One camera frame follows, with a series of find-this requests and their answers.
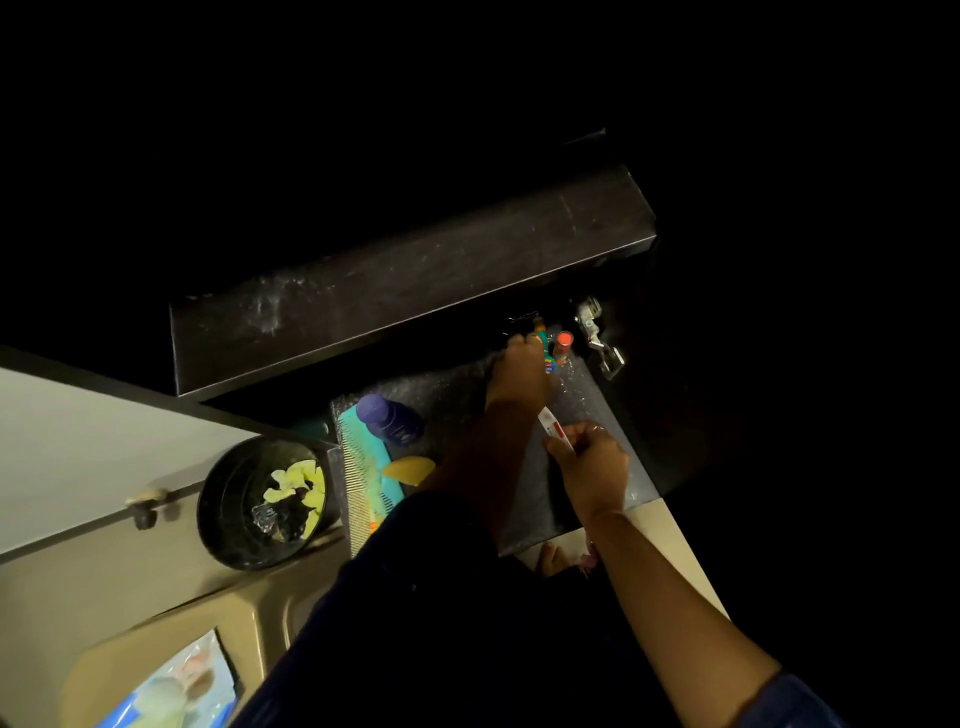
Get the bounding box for beige door knob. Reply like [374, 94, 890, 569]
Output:
[125, 487, 170, 532]

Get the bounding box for brown fine-tooth comb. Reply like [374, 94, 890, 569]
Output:
[333, 427, 376, 556]

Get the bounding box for yellow crumpled wipes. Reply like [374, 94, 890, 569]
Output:
[262, 458, 328, 543]

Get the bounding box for person's right hand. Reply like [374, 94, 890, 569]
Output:
[543, 421, 631, 526]

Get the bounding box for beige plastic stool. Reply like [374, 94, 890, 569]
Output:
[58, 524, 354, 728]

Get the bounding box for blue patterned sleeve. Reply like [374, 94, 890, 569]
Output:
[731, 672, 853, 728]
[228, 491, 519, 728]

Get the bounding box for person's left forearm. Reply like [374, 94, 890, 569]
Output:
[419, 401, 553, 541]

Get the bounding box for black round waste bin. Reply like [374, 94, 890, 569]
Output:
[196, 437, 343, 573]

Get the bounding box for blue patterned left sleeve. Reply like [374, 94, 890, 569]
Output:
[228, 491, 519, 728]

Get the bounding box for person's left hand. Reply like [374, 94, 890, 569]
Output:
[485, 333, 560, 414]

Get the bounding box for blue plastic bottle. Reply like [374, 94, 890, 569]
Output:
[354, 393, 425, 449]

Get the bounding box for dark cabinet shelf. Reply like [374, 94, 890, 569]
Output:
[168, 164, 659, 399]

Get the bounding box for person's right forearm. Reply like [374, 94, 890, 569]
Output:
[584, 509, 785, 728]

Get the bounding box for person's dark trousers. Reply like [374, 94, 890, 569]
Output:
[449, 554, 676, 728]

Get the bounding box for yellow makeup sponge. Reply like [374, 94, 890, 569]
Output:
[382, 455, 438, 489]

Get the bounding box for person's bare foot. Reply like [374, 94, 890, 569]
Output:
[538, 541, 601, 579]

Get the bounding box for blue wet wipes pack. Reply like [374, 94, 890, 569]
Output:
[93, 628, 243, 728]

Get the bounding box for pale cabinet door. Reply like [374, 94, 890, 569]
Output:
[0, 367, 260, 556]

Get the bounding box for teal wide-tooth comb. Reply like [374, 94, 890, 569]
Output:
[335, 404, 410, 526]

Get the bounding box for blue patterned right sleeve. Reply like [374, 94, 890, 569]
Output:
[731, 672, 853, 728]

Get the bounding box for white tube with red label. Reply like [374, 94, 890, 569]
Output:
[536, 406, 577, 455]

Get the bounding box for metal cabinet hinge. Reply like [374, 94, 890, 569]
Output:
[573, 296, 626, 382]

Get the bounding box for colourful round-capped tube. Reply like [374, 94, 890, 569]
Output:
[532, 316, 560, 376]

